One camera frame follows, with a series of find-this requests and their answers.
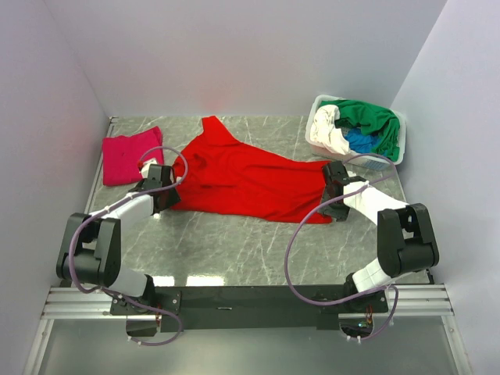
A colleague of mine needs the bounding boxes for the red t-shirt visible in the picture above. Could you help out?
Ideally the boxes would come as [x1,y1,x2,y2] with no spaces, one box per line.
[173,116,326,223]

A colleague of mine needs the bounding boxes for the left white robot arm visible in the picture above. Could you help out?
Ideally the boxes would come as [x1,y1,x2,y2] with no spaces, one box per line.
[55,164,180,314]

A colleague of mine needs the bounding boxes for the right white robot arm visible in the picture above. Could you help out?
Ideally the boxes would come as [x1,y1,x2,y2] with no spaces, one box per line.
[319,161,439,312]

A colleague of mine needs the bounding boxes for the white plastic laundry basket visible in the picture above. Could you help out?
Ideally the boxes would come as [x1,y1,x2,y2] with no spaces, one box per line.
[305,95,407,171]

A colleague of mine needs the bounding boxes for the blue t-shirt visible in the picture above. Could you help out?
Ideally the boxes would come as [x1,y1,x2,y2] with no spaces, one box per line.
[345,128,387,156]

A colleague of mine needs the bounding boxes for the folded magenta t-shirt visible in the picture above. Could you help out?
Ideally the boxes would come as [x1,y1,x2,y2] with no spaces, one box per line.
[102,127,163,187]

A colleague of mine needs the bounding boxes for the white t-shirt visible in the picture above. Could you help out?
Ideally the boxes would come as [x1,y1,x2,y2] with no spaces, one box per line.
[309,105,351,155]

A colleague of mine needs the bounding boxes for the green t-shirt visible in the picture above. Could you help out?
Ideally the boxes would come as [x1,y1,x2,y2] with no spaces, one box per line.
[320,99,400,162]

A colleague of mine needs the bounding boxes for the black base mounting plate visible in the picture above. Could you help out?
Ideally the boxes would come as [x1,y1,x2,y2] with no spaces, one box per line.
[109,284,388,333]

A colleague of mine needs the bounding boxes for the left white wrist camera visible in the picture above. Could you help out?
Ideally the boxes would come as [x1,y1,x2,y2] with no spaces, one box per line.
[137,158,159,178]

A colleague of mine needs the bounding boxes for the aluminium frame rail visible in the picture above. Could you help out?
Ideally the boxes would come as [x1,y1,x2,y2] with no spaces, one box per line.
[41,284,454,320]

